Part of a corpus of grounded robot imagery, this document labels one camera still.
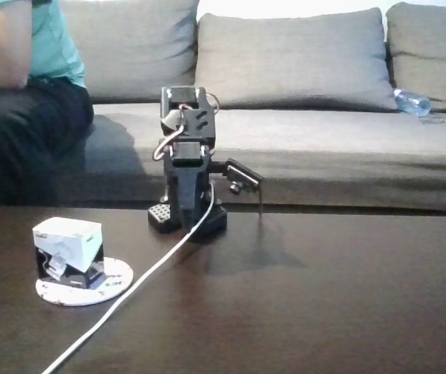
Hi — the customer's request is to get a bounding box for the clear plastic water bottle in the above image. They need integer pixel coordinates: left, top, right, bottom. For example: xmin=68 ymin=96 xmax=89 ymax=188
xmin=393 ymin=88 xmax=432 ymax=118

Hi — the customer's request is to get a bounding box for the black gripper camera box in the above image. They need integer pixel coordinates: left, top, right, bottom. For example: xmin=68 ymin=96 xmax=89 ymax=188
xmin=225 ymin=157 xmax=265 ymax=195

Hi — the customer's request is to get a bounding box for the white cable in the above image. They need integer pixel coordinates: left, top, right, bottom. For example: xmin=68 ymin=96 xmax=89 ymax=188
xmin=42 ymin=182 xmax=215 ymax=374

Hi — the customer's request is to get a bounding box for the grey sofa back cushion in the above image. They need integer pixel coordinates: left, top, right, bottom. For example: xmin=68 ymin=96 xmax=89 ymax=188
xmin=58 ymin=0 xmax=201 ymax=105
xmin=385 ymin=1 xmax=446 ymax=115
xmin=194 ymin=6 xmax=398 ymax=113

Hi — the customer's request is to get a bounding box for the person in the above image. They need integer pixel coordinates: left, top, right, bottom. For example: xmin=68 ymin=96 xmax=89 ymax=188
xmin=0 ymin=0 xmax=95 ymax=206

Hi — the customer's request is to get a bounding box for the white servo box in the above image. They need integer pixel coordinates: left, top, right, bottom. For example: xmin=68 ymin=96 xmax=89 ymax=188
xmin=32 ymin=217 xmax=104 ymax=273

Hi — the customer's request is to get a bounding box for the grey sofa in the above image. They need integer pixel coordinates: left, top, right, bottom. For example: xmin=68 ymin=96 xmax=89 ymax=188
xmin=57 ymin=0 xmax=446 ymax=214

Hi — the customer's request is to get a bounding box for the black camera cable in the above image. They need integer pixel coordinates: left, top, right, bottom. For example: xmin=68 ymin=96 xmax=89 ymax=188
xmin=257 ymin=182 xmax=266 ymax=229

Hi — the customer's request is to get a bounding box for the round white printed coaster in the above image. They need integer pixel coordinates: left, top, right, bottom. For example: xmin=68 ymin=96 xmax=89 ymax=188
xmin=34 ymin=255 xmax=135 ymax=307

